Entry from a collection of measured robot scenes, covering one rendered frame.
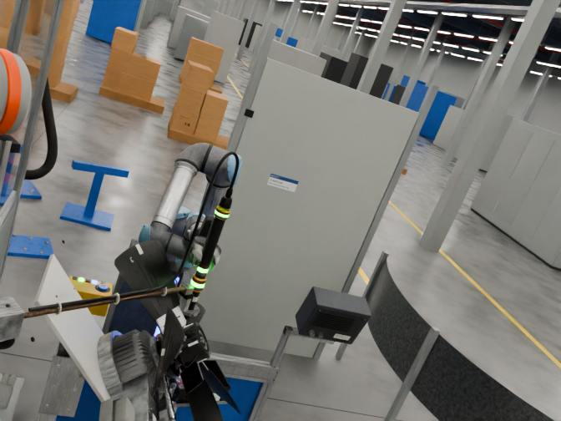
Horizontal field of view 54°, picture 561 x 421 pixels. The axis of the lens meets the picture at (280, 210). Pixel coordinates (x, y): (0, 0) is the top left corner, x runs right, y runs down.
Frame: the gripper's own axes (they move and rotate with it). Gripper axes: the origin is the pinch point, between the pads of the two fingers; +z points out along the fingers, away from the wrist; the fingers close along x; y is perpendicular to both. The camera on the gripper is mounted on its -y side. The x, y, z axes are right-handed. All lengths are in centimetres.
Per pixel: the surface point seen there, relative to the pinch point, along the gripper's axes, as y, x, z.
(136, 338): 28.3, 14.4, 6.0
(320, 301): 23, -59, -34
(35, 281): 146, 57, -217
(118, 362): 33.0, 18.2, 12.2
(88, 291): 39, 29, -35
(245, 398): 79, -47, -39
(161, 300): 16.1, 10.0, 1.9
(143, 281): 11.7, 16.9, 0.9
